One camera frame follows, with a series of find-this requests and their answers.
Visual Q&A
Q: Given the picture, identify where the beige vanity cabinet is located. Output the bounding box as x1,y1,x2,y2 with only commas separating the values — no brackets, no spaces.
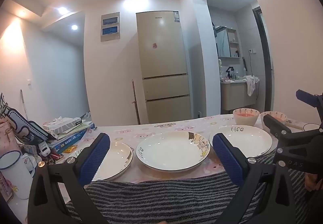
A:
220,80,256,111

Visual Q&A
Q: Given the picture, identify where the white power strip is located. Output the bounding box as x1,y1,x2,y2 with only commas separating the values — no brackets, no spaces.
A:
284,118,305,129

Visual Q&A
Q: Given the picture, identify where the pink bag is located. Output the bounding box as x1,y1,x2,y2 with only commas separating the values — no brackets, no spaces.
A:
0,118,19,155

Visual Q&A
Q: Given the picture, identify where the mop stick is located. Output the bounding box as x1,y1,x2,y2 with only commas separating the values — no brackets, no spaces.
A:
20,89,29,119

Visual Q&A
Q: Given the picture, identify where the white enamel mug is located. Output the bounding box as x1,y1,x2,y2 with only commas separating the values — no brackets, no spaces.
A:
0,150,37,200

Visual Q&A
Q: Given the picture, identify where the person's right hand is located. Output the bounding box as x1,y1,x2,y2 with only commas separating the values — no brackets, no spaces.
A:
304,173,320,191

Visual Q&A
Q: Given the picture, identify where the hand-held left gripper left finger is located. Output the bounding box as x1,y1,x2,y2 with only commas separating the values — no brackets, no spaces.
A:
27,133,111,224

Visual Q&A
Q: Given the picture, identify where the white plate with black lettering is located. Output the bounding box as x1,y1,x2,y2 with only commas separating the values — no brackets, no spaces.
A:
209,125,273,158

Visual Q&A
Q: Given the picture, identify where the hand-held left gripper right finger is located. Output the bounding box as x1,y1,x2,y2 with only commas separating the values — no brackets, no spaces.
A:
212,133,296,224

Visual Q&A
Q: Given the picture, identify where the small white device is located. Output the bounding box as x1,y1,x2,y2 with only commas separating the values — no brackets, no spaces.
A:
40,142,51,157

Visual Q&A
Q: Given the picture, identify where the dark door frame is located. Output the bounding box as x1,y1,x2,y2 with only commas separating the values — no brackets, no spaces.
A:
253,6,275,114

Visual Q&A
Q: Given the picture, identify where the green book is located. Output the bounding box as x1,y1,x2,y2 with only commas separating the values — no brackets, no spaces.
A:
58,123,92,137

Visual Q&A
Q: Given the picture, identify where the grey striped cloth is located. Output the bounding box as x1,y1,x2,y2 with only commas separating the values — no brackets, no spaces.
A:
66,171,311,224

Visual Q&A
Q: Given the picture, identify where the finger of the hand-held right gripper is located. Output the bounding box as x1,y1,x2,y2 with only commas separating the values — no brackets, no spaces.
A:
296,89,323,114
263,114,323,139

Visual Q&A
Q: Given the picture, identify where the bathroom mirror cabinet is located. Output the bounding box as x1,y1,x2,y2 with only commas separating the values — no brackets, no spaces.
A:
214,26,240,58

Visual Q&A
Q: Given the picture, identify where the white towel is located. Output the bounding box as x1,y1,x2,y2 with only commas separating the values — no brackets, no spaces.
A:
243,75,260,97

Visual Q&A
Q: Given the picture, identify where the beige refrigerator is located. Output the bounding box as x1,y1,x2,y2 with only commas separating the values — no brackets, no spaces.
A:
136,10,191,125

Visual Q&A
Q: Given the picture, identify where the white plate with black rim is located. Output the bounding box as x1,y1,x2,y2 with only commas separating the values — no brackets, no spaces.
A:
68,141,134,181

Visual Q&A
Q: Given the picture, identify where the white tissue box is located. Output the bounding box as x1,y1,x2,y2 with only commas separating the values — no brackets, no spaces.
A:
43,117,83,131

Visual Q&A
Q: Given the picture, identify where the white plate with cartoon print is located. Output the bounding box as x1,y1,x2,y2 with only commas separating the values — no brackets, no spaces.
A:
136,131,211,172

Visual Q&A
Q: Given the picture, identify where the blue cartoon bag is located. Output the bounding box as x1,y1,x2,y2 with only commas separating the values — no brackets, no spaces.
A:
0,93,56,142

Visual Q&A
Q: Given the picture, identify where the stack of books and boxes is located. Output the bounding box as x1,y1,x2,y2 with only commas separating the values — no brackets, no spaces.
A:
49,126,97,154

